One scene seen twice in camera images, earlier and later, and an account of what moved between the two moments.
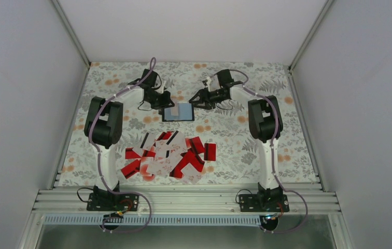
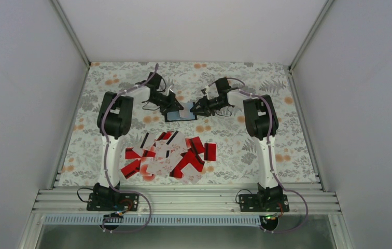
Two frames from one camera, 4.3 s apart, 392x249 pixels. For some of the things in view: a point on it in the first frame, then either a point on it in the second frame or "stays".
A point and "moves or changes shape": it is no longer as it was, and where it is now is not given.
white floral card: (175, 111) moves or changes shape
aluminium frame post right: (325, 8) stays
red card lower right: (188, 157) stays
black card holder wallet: (181, 112) stays
